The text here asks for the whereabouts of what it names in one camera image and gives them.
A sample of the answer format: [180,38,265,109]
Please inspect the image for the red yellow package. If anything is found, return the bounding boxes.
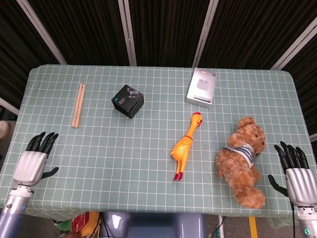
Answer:
[70,211,101,237]

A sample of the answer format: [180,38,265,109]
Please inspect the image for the wooden stick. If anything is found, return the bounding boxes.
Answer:
[71,83,84,127]
[74,84,86,128]

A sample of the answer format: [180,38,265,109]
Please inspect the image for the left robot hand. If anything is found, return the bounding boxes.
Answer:
[12,131,59,186]

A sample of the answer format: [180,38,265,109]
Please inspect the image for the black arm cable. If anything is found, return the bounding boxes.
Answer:
[290,201,297,238]

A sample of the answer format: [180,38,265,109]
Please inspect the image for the silver earbuds box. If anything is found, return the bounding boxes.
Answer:
[185,67,219,109]

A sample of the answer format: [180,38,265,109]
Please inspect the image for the green plush toy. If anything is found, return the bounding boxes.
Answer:
[53,218,75,233]

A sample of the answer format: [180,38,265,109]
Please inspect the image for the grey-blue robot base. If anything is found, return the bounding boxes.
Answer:
[100,212,206,238]

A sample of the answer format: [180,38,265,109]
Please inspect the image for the brown teddy bear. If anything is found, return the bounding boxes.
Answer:
[215,116,267,209]

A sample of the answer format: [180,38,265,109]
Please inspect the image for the green checkered tablecloth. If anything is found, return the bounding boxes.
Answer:
[0,64,317,228]

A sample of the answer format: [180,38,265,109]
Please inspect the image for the black cardboard box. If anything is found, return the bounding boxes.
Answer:
[111,84,145,120]

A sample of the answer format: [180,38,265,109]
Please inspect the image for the yellow rubber chicken toy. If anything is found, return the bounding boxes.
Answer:
[170,112,203,182]

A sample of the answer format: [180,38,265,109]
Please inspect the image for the white shoe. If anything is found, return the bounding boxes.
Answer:
[0,120,10,139]

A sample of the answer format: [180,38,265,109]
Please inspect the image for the white table leg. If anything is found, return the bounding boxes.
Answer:
[217,215,225,238]

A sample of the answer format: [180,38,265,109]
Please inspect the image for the yellow floor tape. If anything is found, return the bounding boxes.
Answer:
[249,216,259,238]

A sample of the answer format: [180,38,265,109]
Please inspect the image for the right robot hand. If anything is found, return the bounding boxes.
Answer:
[267,141,317,208]

